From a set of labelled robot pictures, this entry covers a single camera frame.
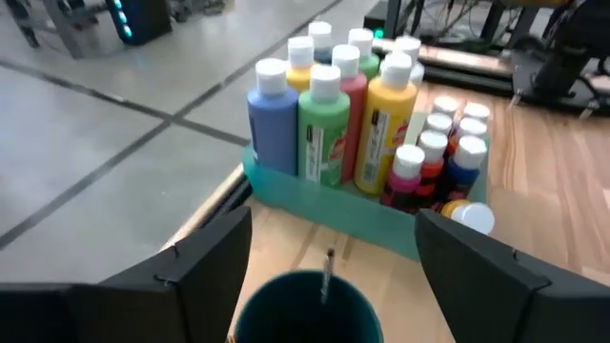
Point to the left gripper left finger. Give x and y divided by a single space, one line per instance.
200 286

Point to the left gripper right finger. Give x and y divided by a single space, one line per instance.
476 295

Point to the small yellow paint bottle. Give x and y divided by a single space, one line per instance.
472 216

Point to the small blue paint bottle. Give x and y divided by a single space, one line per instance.
462 174

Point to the thin black paintbrush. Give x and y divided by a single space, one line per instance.
326 276

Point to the small magenta paint bottle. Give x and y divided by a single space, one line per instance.
402 183

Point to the large pink paint bottle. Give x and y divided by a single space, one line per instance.
355 95

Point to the large white paint bottle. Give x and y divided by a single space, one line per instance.
410 45

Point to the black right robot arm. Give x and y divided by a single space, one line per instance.
567 52

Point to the dark green plastic cup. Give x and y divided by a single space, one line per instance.
286 314

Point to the translucent green plastic tray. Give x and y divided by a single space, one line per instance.
324 205

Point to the black computer tower blue lights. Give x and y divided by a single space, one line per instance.
148 21

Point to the black metal desk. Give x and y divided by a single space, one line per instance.
393 16

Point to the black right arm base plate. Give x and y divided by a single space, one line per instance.
572 102

